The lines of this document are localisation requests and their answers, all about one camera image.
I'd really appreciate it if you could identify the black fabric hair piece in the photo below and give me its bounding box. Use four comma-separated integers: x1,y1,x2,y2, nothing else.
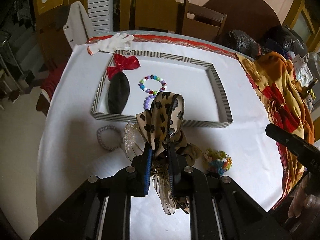
108,72,130,114

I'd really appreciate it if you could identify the multicolour spiky bracelet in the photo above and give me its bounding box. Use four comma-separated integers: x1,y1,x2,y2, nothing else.
202,147,233,176

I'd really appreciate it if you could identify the leopard print bow scrunchie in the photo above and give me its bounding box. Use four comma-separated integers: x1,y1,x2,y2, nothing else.
122,92,202,215

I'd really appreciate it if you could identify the white coat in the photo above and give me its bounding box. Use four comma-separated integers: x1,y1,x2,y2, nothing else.
63,1,95,50

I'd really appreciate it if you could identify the multicolour bead bracelet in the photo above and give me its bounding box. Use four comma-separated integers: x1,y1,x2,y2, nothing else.
138,74,168,94

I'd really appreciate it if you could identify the purple bead bracelet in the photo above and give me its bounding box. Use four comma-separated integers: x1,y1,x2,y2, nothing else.
143,94,156,111

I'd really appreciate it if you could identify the black plastic bag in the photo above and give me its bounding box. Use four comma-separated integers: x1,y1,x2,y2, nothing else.
224,30,263,59

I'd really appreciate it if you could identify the grey braided bracelet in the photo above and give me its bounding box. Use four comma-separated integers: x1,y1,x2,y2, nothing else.
96,125,124,152

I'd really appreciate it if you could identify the orange red floral blanket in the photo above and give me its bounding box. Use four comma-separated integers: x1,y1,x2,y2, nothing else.
235,51,316,209

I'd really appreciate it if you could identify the red satin bow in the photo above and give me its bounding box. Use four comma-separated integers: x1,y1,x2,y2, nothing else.
107,54,140,80

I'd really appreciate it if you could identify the striped cardboard tray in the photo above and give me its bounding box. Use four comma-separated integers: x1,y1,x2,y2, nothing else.
91,50,233,127

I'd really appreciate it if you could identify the white louvered door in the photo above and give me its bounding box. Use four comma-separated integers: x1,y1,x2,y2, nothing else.
87,0,113,33

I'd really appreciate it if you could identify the person's right hand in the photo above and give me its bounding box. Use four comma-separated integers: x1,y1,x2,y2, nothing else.
288,173,319,218

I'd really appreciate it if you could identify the white glove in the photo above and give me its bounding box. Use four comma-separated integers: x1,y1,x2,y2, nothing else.
87,33,135,55

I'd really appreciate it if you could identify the wooden chair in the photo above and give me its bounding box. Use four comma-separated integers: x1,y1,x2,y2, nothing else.
180,0,227,42

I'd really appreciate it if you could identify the round brown table top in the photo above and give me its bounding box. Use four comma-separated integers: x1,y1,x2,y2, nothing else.
204,0,281,42

